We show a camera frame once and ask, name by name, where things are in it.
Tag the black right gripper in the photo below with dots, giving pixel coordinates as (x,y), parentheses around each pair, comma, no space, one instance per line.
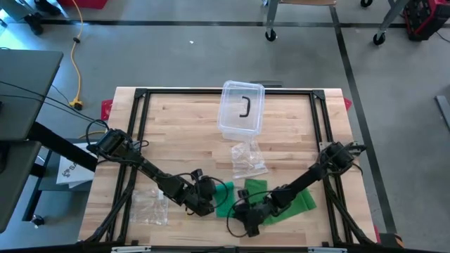
(255,211)

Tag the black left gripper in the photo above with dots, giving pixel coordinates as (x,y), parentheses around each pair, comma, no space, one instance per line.
(198,195)

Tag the green bandage with white core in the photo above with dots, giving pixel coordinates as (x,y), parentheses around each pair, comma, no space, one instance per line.
(225,200)

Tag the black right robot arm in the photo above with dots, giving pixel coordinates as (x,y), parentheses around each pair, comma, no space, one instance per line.
(309,179)

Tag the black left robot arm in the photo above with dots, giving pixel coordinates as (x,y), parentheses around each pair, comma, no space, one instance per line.
(147,168)

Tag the flat green bandage strip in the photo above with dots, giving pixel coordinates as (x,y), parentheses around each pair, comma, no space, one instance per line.
(302,209)

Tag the clear zip bag white label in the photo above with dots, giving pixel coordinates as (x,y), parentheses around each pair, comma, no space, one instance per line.
(149,207)

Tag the clear plastic zip bag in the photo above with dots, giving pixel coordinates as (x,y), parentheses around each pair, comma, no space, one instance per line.
(247,160)

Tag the clear plastic container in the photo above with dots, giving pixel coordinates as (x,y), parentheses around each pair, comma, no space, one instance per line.
(232,116)

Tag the white printed paper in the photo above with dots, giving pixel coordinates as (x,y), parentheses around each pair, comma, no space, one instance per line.
(70,172)

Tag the red plastic tag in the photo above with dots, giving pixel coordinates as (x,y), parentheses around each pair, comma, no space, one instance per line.
(106,109)
(347,104)

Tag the black caster wheel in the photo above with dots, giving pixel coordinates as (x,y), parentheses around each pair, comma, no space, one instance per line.
(37,220)

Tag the grey desk top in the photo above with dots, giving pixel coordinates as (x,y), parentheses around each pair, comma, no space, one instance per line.
(14,182)
(28,88)

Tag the grey metal cart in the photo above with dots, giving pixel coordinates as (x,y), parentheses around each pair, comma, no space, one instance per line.
(386,21)
(271,17)

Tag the grey metal bar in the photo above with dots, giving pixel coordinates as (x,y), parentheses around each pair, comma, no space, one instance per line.
(443,112)

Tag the red flat object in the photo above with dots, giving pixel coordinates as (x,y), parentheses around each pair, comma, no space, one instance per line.
(84,3)

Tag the red and black crate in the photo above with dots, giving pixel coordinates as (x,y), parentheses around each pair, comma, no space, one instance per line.
(427,17)

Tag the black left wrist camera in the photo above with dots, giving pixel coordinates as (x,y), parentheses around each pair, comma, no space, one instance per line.
(197,174)

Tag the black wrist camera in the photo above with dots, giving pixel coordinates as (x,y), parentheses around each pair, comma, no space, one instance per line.
(242,194)
(197,174)

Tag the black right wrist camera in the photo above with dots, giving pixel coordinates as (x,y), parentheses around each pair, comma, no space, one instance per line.
(242,194)

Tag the silver mounting bracket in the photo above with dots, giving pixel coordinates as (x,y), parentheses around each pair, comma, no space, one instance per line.
(327,250)
(130,249)

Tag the silver corner bracket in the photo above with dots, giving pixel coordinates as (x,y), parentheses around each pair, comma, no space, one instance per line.
(323,144)

